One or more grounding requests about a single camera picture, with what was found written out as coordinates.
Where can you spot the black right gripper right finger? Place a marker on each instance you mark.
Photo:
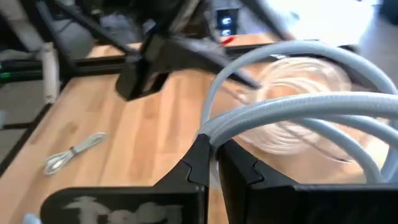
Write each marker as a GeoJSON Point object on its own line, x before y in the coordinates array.
{"type": "Point", "coordinates": [280, 202]}

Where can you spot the black box with lights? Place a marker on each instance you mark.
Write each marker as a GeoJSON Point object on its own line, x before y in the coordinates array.
{"type": "Point", "coordinates": [227, 21]}

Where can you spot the black diagonal frame strut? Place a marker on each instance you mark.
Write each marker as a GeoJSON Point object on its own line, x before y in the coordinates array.
{"type": "Point", "coordinates": [90, 26]}
{"type": "Point", "coordinates": [267, 18]}

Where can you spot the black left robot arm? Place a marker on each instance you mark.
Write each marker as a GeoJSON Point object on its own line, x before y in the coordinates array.
{"type": "Point", "coordinates": [186, 18]}

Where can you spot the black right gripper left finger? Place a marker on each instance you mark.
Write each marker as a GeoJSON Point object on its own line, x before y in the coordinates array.
{"type": "Point", "coordinates": [174, 199]}

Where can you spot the white upright pole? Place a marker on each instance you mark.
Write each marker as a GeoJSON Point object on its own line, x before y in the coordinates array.
{"type": "Point", "coordinates": [50, 74]}

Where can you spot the clear plastic bin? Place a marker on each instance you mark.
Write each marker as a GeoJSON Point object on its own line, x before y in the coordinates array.
{"type": "Point", "coordinates": [298, 77]}

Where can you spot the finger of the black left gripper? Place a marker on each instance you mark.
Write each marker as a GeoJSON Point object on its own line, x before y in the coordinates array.
{"type": "Point", "coordinates": [202, 57]}

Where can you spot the small red object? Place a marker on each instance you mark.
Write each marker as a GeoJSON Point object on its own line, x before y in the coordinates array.
{"type": "Point", "coordinates": [228, 40]}

